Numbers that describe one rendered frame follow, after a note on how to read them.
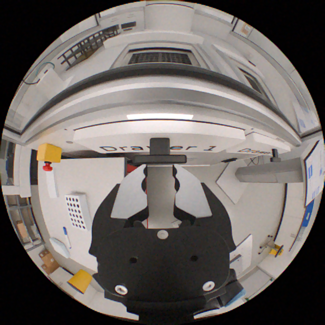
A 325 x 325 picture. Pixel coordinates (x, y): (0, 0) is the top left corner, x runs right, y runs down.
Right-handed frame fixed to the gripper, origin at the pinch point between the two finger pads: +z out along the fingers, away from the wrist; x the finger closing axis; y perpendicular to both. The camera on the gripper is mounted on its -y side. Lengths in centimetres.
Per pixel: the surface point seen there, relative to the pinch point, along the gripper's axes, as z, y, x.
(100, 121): 1.9, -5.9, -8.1
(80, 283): -88, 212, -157
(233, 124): 1.7, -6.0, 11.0
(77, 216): 1.1, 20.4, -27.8
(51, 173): 10.0, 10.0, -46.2
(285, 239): -79, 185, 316
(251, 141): 2.2, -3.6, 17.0
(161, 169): 77, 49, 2
